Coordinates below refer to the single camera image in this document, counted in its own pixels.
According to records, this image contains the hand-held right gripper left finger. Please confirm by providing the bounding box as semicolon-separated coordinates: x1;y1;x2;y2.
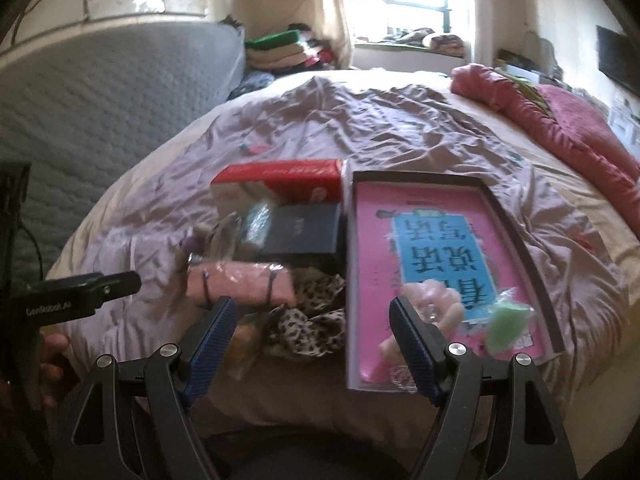
52;296;240;480

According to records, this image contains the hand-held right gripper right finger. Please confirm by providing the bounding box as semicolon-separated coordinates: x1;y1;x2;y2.
389;296;581;480

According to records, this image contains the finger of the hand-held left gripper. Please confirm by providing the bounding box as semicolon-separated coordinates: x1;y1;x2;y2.
20;270;142;319

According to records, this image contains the shallow cardboard box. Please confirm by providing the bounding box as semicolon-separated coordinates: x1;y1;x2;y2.
344;169;567;392

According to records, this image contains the leopard print scrunchie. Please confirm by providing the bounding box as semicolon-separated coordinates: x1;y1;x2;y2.
264;274;349;361

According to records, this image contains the person's left hand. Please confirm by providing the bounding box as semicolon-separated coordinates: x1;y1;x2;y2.
39;332;72;387

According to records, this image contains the pink cloth packet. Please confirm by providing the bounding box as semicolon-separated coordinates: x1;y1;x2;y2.
184;259;297;310

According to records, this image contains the green sponge packet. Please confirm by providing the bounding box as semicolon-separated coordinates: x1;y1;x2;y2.
486;285;540;357

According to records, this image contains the pink book with blue label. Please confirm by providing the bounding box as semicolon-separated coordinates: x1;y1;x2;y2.
350;182;553;383

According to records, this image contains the grey quilted headboard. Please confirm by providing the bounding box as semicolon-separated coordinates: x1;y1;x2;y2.
0;17;247;281

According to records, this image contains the dark blue box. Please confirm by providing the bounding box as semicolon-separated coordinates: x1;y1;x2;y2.
259;203;347;273

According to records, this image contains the red and white box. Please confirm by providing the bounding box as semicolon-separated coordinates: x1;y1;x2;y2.
209;158;345;207

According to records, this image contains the bed with beige sheet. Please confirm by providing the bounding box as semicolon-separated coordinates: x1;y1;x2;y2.
45;67;640;433

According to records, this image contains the lilac blanket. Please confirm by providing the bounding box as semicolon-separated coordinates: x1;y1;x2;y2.
65;75;617;411

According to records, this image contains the pink quilt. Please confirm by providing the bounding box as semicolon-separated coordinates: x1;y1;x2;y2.
450;62;640;221

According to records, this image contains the green cloth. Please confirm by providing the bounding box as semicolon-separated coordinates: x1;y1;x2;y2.
500;69;543;106

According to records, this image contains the stack of folded clothes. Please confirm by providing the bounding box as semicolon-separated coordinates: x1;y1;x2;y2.
244;22;346;73

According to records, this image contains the patterned blanket on windowsill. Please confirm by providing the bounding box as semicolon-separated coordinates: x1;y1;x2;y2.
387;27;467;56

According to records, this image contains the beige curtain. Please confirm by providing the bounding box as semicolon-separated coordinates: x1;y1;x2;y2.
310;0;353;68

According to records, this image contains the black cable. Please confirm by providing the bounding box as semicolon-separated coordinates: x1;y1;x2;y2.
20;224;47;281

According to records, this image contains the pink hair ties packet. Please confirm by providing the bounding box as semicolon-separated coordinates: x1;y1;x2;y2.
379;281;468;367

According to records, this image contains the black wall television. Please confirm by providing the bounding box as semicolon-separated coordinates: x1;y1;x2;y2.
596;24;640;95

